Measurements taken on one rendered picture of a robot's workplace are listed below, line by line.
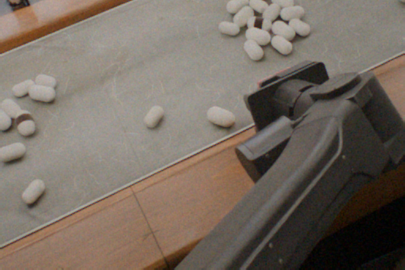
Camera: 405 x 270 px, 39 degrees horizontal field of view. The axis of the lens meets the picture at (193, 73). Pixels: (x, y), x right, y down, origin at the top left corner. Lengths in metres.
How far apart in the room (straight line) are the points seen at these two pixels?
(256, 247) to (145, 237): 0.30
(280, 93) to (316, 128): 0.19
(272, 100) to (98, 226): 0.24
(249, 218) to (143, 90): 0.44
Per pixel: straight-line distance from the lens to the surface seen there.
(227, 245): 0.36
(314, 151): 0.43
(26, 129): 0.78
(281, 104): 0.63
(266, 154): 0.54
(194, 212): 0.66
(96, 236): 0.67
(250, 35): 0.82
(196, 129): 0.75
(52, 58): 0.87
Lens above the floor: 1.36
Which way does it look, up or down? 51 degrees down
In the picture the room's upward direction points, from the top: 10 degrees counter-clockwise
